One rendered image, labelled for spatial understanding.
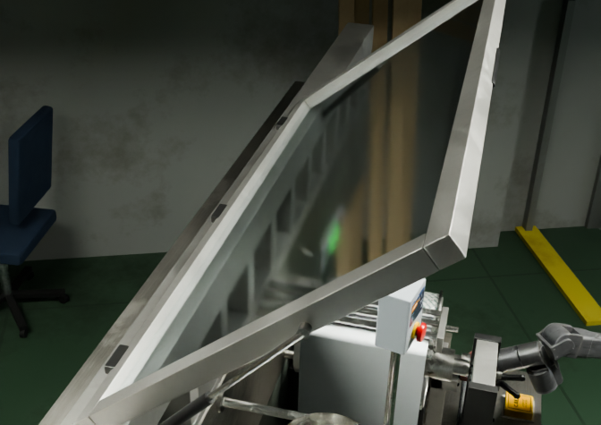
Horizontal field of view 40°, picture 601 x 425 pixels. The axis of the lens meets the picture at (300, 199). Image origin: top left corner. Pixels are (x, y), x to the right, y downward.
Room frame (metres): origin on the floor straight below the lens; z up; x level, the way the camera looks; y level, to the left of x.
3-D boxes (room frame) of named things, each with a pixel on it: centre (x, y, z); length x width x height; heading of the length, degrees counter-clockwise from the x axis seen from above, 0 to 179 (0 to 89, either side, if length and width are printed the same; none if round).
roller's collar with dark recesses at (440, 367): (1.30, -0.28, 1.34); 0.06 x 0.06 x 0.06; 76
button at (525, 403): (1.65, -0.58, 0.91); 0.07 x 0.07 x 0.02; 76
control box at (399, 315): (1.02, -0.16, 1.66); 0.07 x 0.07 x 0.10; 64
